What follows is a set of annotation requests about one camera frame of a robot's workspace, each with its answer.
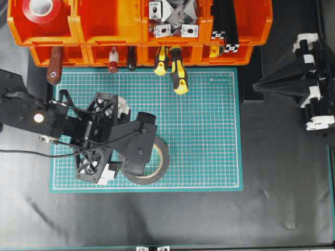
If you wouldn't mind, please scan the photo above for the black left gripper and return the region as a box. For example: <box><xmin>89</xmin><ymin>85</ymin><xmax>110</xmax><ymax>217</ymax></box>
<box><xmin>61</xmin><ymin>92</ymin><xmax>131</xmax><ymax>185</ymax></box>

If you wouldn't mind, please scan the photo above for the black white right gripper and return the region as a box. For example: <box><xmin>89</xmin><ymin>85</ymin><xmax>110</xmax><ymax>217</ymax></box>
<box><xmin>253</xmin><ymin>33</ymin><xmax>334</xmax><ymax>131</ymax></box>

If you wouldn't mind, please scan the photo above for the black foam tape roll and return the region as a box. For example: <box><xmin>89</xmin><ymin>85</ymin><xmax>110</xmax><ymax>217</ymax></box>
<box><xmin>118</xmin><ymin>137</ymin><xmax>170</xmax><ymax>185</ymax></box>

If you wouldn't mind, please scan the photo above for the orange container rack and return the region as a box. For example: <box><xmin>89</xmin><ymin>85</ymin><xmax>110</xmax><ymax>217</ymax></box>
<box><xmin>7</xmin><ymin>1</ymin><xmax>273</xmax><ymax>67</ymax></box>

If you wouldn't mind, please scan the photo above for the yellow tool in bin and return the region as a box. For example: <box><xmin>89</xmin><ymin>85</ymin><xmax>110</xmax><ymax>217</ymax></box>
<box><xmin>209</xmin><ymin>46</ymin><xmax>221</xmax><ymax>58</ymax></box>

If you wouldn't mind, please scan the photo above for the short black aluminium extrusion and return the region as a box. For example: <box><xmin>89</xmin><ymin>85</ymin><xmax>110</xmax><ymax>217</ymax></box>
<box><xmin>211</xmin><ymin>1</ymin><xmax>226</xmax><ymax>39</ymax></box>

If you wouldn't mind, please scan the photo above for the long black aluminium extrusion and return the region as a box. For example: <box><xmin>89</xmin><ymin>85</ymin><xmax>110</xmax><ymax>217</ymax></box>
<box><xmin>221</xmin><ymin>0</ymin><xmax>239</xmax><ymax>53</ymax></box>

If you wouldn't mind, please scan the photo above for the green grid cutting mat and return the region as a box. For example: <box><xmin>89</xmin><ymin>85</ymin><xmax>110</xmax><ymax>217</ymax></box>
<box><xmin>50</xmin><ymin>68</ymin><xmax>243</xmax><ymax>193</ymax></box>

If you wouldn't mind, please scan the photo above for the black table cover sheet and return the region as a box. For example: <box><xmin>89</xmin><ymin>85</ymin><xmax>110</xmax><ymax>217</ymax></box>
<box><xmin>0</xmin><ymin>23</ymin><xmax>335</xmax><ymax>249</ymax></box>

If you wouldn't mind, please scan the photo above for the red tape roll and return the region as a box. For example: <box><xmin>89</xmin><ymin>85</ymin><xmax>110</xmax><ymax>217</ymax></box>
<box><xmin>21</xmin><ymin>1</ymin><xmax>67</xmax><ymax>33</ymax></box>

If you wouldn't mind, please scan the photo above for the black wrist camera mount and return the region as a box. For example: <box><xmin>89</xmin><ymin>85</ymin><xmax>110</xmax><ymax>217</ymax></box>
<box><xmin>107</xmin><ymin>112</ymin><xmax>157</xmax><ymax>164</ymax></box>

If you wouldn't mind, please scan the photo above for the black cable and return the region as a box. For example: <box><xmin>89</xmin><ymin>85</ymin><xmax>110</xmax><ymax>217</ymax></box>
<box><xmin>0</xmin><ymin>130</ymin><xmax>143</xmax><ymax>158</ymax></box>

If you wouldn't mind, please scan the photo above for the brown wooden tool handle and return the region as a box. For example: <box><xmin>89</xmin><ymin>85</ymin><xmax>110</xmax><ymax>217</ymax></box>
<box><xmin>47</xmin><ymin>47</ymin><xmax>64</xmax><ymax>85</ymax></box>

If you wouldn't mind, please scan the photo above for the red white tool handle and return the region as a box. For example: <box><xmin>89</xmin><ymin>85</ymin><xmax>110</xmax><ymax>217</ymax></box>
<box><xmin>108</xmin><ymin>46</ymin><xmax>119</xmax><ymax>73</ymax></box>

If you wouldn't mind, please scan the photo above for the black tool handle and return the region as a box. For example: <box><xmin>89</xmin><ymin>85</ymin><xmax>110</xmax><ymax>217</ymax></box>
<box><xmin>127</xmin><ymin>46</ymin><xmax>137</xmax><ymax>72</ymax></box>

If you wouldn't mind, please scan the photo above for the short yellow black screwdriver handle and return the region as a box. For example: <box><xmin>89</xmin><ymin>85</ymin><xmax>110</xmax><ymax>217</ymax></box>
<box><xmin>153</xmin><ymin>46</ymin><xmax>169</xmax><ymax>76</ymax></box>

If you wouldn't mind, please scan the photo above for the long yellow black screwdriver handle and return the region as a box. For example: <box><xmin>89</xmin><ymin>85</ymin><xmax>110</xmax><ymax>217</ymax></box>
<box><xmin>169</xmin><ymin>46</ymin><xmax>189</xmax><ymax>95</ymax></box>

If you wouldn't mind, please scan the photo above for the silver corner bracket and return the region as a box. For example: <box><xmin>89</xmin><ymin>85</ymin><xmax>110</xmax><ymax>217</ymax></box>
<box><xmin>148</xmin><ymin>1</ymin><xmax>162</xmax><ymax>19</ymax></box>
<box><xmin>181</xmin><ymin>24</ymin><xmax>199</xmax><ymax>38</ymax></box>
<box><xmin>153</xmin><ymin>24</ymin><xmax>171</xmax><ymax>38</ymax></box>

